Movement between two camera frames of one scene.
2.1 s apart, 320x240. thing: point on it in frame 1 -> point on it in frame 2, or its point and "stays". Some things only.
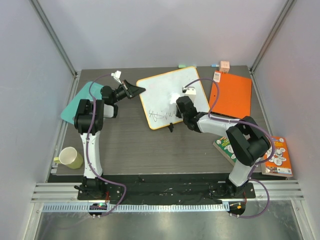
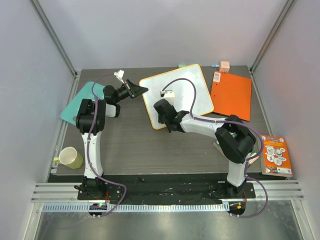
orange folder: (234, 98) stays
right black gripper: (180, 113) -> (167, 122)
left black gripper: (131, 90) stays
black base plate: (163, 190) stays
